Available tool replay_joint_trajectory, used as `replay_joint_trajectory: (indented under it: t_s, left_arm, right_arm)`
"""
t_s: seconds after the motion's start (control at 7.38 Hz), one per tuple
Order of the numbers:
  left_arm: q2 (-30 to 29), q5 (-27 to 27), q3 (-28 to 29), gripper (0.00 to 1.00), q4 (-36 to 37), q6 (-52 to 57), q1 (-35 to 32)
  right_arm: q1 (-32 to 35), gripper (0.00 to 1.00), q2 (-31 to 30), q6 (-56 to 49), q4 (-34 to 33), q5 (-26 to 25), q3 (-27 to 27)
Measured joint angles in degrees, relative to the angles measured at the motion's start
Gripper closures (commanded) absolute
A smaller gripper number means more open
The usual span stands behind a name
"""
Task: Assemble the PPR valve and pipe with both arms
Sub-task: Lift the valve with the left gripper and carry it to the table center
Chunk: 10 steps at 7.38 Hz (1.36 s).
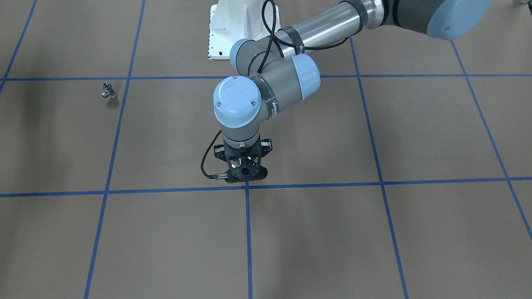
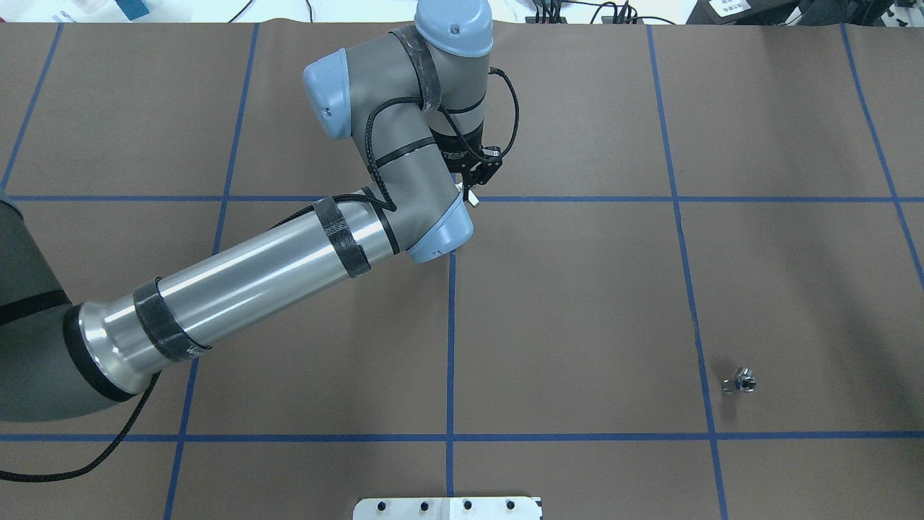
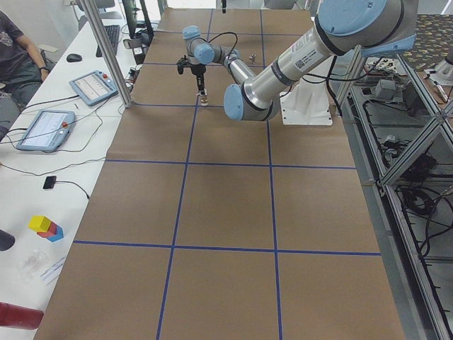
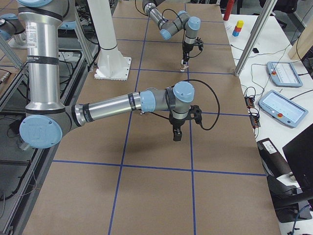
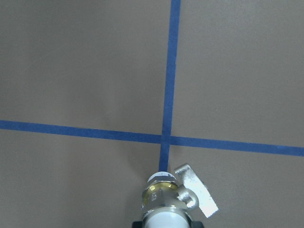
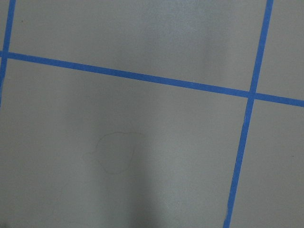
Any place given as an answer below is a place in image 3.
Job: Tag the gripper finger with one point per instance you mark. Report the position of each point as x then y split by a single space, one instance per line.
202 86
198 85

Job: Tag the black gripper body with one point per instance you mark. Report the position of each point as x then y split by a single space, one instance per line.
198 69

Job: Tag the white brass PPR valve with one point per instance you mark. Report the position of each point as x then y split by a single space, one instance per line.
202 98

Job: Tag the small metal pipe fitting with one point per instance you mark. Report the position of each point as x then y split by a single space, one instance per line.
252 58

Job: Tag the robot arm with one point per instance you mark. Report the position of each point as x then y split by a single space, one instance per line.
378 27

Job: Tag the black keyboard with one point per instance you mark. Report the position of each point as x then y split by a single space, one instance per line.
113 35

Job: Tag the far teach pendant tablet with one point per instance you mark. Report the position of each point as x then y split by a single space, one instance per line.
94 87

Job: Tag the teach pendant tablet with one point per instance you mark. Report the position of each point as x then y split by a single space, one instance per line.
94 87
48 130

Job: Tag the black computer mouse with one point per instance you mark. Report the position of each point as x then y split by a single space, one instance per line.
73 57

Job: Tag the near teach pendant tablet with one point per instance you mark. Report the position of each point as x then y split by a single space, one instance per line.
48 130

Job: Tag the seated person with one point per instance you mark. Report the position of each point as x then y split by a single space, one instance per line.
23 68

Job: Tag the small black box device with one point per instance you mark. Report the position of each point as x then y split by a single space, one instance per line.
50 182

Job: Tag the blue toy block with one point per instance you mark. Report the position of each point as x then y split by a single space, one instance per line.
58 235

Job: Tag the red toy block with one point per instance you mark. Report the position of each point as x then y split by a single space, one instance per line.
51 232

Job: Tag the yellow toy block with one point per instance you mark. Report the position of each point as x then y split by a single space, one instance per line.
39 223

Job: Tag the red cylinder bottle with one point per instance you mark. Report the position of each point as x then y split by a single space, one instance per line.
19 317

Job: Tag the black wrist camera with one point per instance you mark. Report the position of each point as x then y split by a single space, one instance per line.
183 63

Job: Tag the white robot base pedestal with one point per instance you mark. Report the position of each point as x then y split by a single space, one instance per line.
306 104

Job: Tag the aluminium frame post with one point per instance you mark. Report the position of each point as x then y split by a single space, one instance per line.
92 14

